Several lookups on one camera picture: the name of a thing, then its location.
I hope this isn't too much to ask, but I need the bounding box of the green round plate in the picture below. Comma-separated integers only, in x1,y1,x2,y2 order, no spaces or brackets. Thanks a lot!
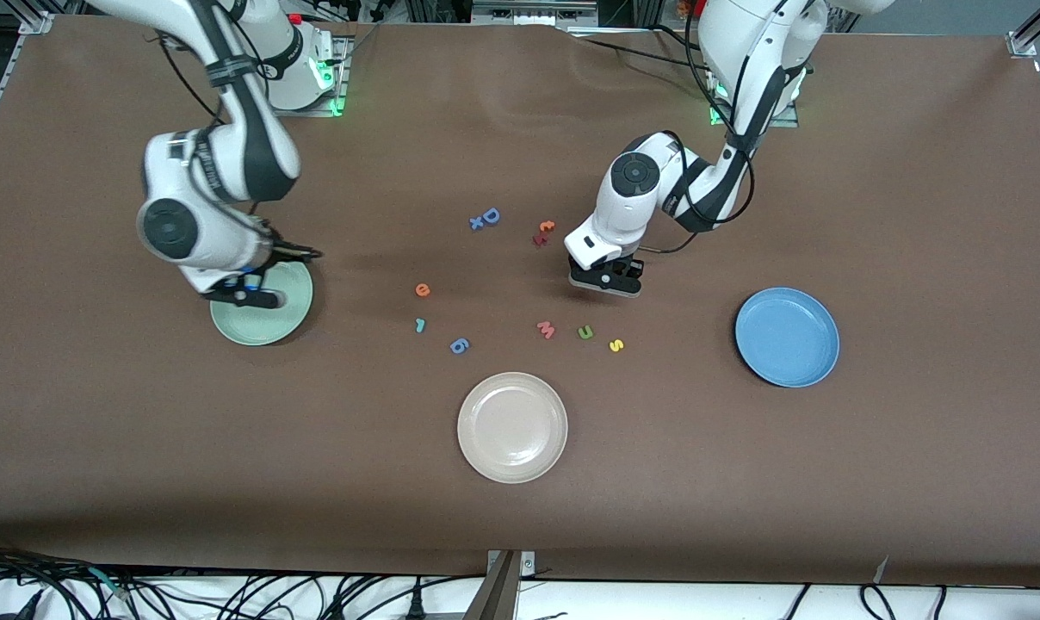
209,258,314,347

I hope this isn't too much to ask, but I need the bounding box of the blue round plate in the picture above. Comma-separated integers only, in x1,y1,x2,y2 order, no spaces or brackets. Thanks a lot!
734,287,841,388

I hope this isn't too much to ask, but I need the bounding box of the beige round plate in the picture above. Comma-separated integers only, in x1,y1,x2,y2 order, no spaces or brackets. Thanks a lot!
456,371,569,485

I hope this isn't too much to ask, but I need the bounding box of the grey metal equipment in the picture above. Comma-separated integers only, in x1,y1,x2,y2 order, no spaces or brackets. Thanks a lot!
471,0,598,27

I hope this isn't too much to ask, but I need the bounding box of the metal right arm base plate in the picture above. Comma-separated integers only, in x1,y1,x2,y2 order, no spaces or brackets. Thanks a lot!
256,34,350,117

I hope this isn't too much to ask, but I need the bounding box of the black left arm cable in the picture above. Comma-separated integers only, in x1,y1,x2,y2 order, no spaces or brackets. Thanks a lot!
639,0,755,255

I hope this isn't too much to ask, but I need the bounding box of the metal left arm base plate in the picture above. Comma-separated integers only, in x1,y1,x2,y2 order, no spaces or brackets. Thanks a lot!
705,43,801,128

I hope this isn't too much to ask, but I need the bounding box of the black table cable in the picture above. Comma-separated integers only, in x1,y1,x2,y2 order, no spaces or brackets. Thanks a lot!
653,24,719,53
567,33,715,68

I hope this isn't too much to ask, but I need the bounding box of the aluminium frame profile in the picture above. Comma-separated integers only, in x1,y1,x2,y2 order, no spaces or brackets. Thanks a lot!
0,0,56,169
1006,0,1040,59

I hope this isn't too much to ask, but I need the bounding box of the aluminium camera post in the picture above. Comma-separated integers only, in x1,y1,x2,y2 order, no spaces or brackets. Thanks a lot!
464,549,538,620

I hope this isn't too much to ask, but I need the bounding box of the teal tipped cable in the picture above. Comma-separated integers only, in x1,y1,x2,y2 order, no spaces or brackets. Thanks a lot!
85,564,133,601

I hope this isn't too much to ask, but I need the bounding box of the black looped floor cable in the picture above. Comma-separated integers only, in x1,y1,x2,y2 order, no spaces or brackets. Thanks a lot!
858,584,898,620

